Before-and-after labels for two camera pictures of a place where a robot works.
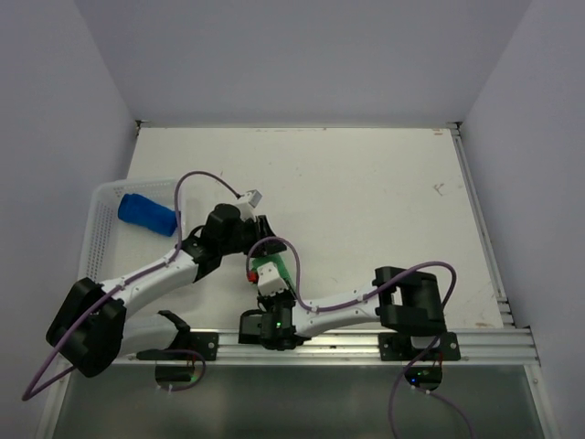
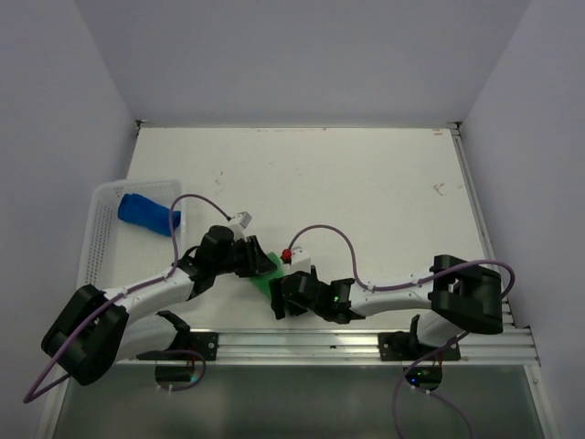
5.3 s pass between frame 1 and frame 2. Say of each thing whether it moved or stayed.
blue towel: stayed
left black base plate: stayed
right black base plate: stayed
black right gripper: moved
